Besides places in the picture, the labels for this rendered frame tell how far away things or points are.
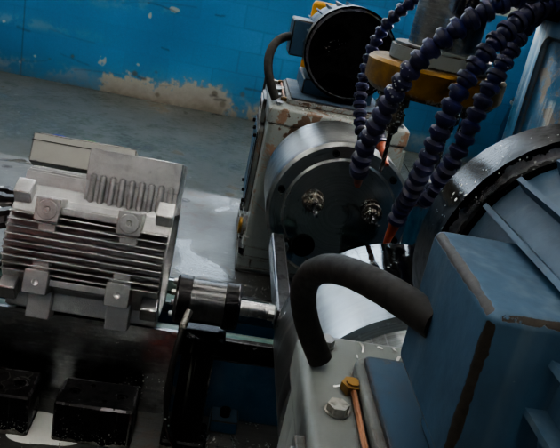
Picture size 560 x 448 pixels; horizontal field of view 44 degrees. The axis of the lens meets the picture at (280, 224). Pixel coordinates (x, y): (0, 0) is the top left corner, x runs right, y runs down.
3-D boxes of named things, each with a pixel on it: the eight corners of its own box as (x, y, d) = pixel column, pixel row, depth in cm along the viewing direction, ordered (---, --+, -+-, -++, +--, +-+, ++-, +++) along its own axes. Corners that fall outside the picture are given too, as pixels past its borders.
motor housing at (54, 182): (164, 315, 106) (185, 191, 106) (150, 340, 87) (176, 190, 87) (30, 292, 105) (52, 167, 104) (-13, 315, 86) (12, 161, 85)
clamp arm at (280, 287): (293, 334, 87) (284, 252, 110) (298, 313, 86) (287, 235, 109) (265, 330, 86) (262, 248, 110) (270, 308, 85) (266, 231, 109)
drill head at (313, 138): (363, 224, 156) (391, 115, 148) (395, 300, 122) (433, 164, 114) (252, 205, 154) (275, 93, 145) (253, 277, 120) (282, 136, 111)
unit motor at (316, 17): (340, 174, 179) (380, 5, 165) (358, 220, 149) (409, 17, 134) (240, 156, 177) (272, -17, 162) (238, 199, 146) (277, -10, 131)
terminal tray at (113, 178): (179, 216, 102) (188, 167, 101) (173, 219, 91) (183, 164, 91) (96, 202, 101) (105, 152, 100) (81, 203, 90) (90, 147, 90)
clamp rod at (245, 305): (276, 316, 89) (279, 302, 88) (276, 324, 87) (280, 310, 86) (214, 307, 88) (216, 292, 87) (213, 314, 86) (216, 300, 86)
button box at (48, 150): (135, 186, 124) (140, 157, 125) (132, 178, 117) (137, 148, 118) (36, 169, 122) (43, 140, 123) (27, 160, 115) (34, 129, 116)
